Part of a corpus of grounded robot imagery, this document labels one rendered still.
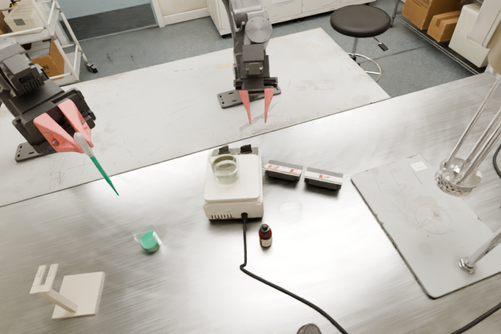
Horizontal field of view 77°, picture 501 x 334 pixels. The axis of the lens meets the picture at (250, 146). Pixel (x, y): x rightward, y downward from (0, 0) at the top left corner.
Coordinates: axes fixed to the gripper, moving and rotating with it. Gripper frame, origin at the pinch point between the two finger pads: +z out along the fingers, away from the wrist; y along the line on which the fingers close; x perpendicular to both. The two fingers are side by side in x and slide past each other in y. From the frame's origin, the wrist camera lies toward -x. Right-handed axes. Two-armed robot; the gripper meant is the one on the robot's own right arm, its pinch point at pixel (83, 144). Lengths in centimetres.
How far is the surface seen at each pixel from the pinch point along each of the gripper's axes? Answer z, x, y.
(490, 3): 35, -12, 43
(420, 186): 38, 32, 50
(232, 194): 9.3, 24.1, 17.0
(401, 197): 36, 32, 44
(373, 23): -27, 58, 164
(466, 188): 44, 16, 40
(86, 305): 0.3, 31.8, -16.0
